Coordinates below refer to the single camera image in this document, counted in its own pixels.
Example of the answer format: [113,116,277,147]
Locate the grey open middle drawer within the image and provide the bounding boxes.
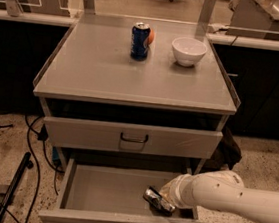
[39,156,204,223]

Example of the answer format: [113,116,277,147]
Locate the black cloth on floor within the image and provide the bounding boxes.
[204,126,242,171]

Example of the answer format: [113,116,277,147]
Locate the black top drawer handle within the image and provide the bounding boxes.
[120,133,149,144]

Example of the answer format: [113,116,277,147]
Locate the grey top drawer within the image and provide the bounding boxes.
[44,116,222,159]

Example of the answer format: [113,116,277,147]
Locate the orange fruit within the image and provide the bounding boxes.
[147,28,155,45]

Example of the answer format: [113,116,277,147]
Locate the black bar on floor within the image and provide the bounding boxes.
[0,152,31,223]

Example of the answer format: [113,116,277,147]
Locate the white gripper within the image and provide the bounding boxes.
[159,174,193,209]

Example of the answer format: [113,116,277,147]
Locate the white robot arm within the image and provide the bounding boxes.
[159,170,279,223]

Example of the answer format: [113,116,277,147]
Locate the black floor cable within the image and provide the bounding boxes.
[0,111,71,223]

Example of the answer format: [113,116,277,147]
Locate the white ceramic bowl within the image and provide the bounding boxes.
[171,37,208,67]

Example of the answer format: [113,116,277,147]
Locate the grey drawer cabinet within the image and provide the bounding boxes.
[34,14,238,163]

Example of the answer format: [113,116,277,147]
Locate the blue pepsi can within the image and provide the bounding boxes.
[130,22,151,61]

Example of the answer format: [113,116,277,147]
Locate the silver redbull can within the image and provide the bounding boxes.
[143,186,176,216]

